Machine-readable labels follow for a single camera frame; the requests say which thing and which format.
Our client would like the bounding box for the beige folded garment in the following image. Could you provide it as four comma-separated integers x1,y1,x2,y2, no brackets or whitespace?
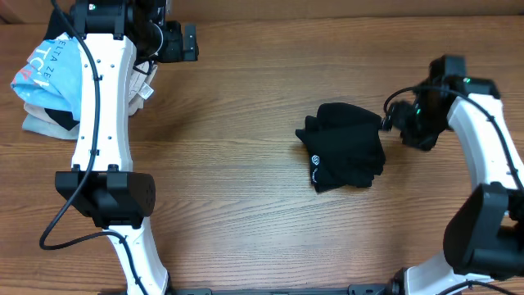
24,61,158,130

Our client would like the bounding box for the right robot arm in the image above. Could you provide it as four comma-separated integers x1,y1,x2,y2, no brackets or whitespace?
382,55,523,295

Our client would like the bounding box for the black folded garment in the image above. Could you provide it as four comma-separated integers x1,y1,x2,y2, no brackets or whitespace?
43,9,74,40

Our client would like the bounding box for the grey-blue folded garment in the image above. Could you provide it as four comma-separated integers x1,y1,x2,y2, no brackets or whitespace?
22,115,79,140

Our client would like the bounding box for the black t-shirt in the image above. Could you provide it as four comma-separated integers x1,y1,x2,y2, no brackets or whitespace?
295,102,386,193

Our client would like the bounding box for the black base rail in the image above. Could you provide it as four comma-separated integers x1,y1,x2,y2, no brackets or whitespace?
166,282,404,295

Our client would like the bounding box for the light blue printed t-shirt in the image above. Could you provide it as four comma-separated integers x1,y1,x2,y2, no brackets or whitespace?
11,33,82,120

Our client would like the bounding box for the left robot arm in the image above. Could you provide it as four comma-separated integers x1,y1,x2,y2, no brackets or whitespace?
55,0,199,294

